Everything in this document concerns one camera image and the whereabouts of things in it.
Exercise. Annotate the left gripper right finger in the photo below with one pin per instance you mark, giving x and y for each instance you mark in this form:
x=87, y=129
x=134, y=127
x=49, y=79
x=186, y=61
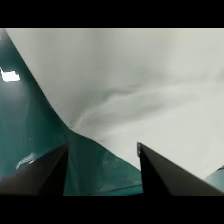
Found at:
x=166, y=176

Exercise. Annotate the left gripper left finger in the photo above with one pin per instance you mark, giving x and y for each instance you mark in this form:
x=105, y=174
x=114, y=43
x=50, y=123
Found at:
x=40, y=175

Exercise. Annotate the white T-shirt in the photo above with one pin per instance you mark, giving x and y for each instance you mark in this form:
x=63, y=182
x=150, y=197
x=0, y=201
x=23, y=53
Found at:
x=140, y=86

